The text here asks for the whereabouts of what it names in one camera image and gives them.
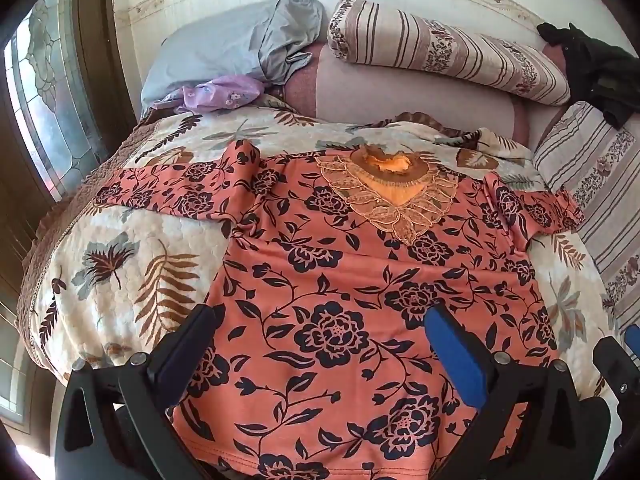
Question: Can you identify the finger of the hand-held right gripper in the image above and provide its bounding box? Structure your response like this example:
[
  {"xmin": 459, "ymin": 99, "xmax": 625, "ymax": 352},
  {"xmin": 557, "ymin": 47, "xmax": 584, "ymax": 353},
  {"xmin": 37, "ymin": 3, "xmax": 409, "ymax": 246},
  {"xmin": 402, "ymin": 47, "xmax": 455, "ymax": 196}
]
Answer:
[{"xmin": 592, "ymin": 324, "xmax": 640, "ymax": 413}]

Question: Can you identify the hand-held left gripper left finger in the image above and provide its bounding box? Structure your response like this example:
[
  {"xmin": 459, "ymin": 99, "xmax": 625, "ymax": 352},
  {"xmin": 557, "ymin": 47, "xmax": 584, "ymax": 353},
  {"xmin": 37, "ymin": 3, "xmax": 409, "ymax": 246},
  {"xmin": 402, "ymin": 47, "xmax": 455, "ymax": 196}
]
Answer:
[{"xmin": 55, "ymin": 304, "xmax": 229, "ymax": 480}]

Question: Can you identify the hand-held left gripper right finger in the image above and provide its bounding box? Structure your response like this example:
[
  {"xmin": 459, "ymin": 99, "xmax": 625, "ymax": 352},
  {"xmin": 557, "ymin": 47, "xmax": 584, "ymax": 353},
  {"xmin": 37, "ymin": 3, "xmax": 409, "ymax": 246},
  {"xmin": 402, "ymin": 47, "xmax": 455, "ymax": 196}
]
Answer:
[{"xmin": 424, "ymin": 304, "xmax": 614, "ymax": 480}]

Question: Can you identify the orange black floral top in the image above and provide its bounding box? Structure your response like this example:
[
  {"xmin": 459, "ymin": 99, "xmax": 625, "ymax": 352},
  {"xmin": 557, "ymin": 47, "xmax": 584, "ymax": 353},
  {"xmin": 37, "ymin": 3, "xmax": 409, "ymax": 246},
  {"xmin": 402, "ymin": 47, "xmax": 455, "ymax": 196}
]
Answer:
[{"xmin": 95, "ymin": 141, "xmax": 585, "ymax": 480}]

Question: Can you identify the cream leaf print quilt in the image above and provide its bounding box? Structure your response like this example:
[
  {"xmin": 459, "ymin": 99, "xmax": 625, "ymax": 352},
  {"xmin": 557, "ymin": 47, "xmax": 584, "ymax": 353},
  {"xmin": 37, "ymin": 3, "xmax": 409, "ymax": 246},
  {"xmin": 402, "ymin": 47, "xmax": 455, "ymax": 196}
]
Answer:
[{"xmin": 17, "ymin": 105, "xmax": 623, "ymax": 411}]

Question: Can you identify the striped floral flat pillow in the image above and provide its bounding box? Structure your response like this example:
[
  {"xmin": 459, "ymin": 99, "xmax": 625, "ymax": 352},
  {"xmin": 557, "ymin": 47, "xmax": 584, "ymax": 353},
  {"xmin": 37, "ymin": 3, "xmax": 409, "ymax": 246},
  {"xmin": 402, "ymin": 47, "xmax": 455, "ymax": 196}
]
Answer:
[{"xmin": 532, "ymin": 101, "xmax": 640, "ymax": 332}]

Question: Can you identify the purple floral cloth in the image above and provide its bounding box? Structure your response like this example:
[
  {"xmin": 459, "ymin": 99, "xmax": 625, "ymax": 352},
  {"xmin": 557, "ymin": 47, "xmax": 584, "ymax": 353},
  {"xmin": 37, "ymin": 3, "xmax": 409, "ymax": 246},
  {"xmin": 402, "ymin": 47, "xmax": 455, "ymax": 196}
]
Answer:
[{"xmin": 150, "ymin": 74, "xmax": 266, "ymax": 115}]

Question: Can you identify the pink bed sheet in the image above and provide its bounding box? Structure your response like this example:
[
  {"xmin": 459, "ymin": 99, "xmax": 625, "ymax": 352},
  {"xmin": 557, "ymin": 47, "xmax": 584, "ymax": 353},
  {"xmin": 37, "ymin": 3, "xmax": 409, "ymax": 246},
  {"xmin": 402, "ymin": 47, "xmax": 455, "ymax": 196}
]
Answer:
[{"xmin": 282, "ymin": 40, "xmax": 571, "ymax": 147}]

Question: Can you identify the patterned glass window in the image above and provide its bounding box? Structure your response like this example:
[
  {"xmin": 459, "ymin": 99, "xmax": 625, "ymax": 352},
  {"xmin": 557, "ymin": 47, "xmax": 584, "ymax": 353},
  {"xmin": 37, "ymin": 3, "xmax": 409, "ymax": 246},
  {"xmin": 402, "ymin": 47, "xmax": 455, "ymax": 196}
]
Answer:
[{"xmin": 4, "ymin": 0, "xmax": 110, "ymax": 198}]

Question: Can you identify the black garment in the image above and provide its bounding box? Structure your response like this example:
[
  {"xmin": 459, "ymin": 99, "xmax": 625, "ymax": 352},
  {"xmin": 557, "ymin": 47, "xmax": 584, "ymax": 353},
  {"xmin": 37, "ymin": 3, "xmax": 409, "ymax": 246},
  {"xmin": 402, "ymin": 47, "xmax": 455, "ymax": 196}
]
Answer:
[{"xmin": 537, "ymin": 22, "xmax": 640, "ymax": 129}]

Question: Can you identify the grey pillow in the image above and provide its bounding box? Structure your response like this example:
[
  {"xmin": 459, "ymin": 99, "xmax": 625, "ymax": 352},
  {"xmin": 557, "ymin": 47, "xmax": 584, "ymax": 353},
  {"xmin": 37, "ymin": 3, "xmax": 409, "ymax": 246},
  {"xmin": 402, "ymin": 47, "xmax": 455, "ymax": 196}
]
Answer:
[{"xmin": 141, "ymin": 0, "xmax": 326, "ymax": 117}]

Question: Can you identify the striped floral bolster pillow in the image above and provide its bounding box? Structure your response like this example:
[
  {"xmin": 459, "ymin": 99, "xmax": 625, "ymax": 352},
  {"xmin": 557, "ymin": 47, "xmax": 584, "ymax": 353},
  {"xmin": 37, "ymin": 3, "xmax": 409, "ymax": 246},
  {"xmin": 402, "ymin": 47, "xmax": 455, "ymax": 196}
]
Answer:
[{"xmin": 327, "ymin": 0, "xmax": 572, "ymax": 107}]

